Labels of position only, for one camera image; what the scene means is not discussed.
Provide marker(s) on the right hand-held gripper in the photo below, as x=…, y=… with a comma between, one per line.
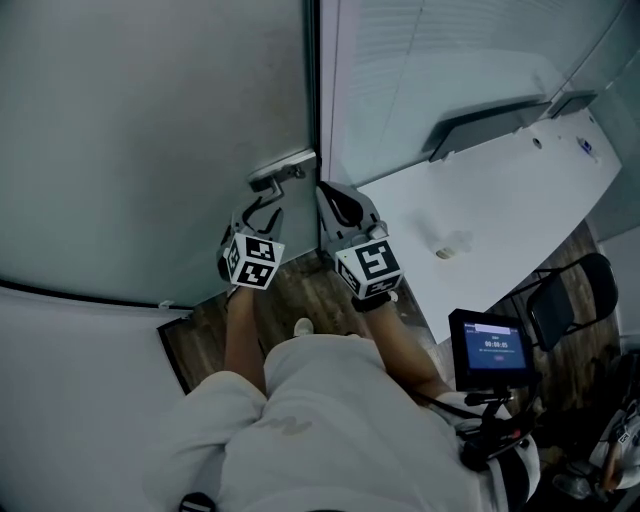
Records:
x=370, y=267

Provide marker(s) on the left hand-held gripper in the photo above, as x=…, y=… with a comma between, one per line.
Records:
x=252, y=262

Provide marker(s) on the frosted glass door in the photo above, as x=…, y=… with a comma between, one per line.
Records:
x=130, y=130

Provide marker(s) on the person's right forearm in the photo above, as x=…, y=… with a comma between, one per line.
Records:
x=400, y=350

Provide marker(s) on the person's left forearm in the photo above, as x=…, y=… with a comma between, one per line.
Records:
x=245, y=340

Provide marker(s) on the small white cup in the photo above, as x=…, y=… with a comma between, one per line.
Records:
x=445, y=252

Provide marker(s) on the person's white shoe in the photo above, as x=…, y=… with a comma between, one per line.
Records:
x=303, y=327

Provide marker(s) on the large dark desktop monitor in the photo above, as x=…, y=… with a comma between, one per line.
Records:
x=480, y=125

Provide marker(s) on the white window blind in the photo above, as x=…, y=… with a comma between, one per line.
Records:
x=440, y=45

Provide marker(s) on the small black mounted screen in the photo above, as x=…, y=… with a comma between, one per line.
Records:
x=495, y=347

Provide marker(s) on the person's white shirt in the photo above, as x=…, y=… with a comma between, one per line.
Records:
x=330, y=430

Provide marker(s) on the black folding chair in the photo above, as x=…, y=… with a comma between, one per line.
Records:
x=565, y=305

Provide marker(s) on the small clear bottle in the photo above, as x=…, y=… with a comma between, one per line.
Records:
x=586, y=147

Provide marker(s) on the small dark desktop monitor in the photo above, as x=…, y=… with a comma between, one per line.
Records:
x=572, y=103

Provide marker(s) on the black door frame post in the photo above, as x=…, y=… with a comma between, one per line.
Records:
x=314, y=100

